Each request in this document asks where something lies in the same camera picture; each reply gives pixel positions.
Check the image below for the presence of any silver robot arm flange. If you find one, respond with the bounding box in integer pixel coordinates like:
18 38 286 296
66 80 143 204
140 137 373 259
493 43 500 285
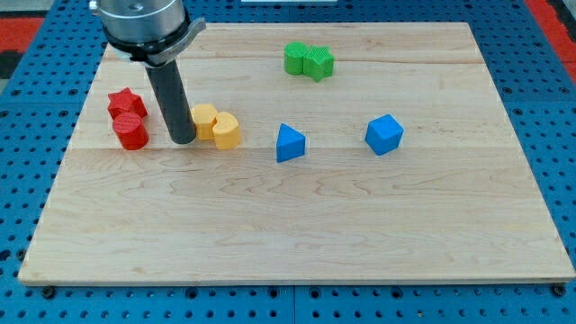
88 0 206 68

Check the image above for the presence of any yellow heart block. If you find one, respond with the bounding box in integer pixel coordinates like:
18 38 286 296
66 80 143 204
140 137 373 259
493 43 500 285
212 112 241 150

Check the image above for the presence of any yellow hexagon block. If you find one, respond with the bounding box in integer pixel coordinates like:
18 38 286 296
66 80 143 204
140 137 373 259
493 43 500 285
191 103 218 140

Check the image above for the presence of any blue triangle block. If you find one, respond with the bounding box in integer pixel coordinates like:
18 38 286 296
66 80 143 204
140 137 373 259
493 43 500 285
275 123 306 163

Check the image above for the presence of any wooden board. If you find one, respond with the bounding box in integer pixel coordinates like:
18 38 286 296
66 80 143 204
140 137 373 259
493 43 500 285
19 22 575 286

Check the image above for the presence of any blue cube block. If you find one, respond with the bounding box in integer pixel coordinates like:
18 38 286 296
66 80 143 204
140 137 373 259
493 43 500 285
364 114 404 156

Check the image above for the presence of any green star block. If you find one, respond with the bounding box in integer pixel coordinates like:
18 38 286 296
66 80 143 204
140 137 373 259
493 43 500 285
302 46 334 82

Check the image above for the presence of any green cylinder block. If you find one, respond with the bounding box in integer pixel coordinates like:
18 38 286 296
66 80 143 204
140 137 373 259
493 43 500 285
283 41 308 75

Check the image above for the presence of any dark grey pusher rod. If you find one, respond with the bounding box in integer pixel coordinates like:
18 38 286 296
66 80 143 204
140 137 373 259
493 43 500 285
146 61 196 144

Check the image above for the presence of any red cylinder block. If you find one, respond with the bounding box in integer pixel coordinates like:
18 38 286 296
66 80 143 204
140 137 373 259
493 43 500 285
112 112 149 150

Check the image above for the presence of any red star block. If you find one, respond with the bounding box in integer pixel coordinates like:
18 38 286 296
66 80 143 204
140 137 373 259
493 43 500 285
107 87 148 119

